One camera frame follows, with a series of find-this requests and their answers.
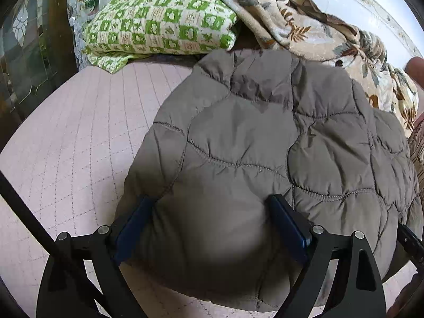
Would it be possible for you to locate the green white patterned pillow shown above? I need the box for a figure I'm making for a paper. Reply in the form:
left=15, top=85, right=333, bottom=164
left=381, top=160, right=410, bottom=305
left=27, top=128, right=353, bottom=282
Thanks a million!
left=84, top=0, right=238, bottom=73

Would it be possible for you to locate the black cable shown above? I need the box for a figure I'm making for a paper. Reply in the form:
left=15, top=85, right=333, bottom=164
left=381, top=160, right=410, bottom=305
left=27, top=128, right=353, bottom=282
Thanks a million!
left=0, top=170, right=110, bottom=318

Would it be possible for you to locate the pink quilted mattress cover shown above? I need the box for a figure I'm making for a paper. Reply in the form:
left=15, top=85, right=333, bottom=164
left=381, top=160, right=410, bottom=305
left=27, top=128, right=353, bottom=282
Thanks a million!
left=0, top=57, right=424, bottom=318

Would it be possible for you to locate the beige leaf-print blanket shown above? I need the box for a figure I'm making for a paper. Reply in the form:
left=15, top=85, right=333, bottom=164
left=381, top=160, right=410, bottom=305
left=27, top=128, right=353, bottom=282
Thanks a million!
left=221, top=0, right=419, bottom=136

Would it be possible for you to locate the grey-brown quilted puffer jacket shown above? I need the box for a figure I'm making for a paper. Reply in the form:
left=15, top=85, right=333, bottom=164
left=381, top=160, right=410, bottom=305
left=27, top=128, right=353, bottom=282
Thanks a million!
left=116, top=50, right=423, bottom=312

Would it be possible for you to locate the striped floral cushion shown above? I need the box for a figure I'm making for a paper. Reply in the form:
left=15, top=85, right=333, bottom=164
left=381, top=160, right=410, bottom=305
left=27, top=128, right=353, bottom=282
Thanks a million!
left=408, top=113, right=424, bottom=202

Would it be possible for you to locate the dark wooden glass door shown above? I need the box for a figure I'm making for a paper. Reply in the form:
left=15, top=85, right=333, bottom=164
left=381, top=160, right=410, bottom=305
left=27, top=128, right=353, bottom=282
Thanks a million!
left=0, top=0, right=86, bottom=124

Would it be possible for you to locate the reddish-brown headboard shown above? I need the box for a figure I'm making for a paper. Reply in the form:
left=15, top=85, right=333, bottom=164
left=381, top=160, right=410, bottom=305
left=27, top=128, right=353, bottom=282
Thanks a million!
left=405, top=57, right=424, bottom=88

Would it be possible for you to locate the person's right hand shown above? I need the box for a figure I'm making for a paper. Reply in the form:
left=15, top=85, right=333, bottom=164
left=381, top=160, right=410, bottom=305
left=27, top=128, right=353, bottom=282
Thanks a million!
left=387, top=273, right=424, bottom=318

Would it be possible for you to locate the floral plastic bag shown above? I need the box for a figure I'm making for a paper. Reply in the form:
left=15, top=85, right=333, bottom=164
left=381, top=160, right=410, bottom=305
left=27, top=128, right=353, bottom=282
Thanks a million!
left=67, top=0, right=100, bottom=71

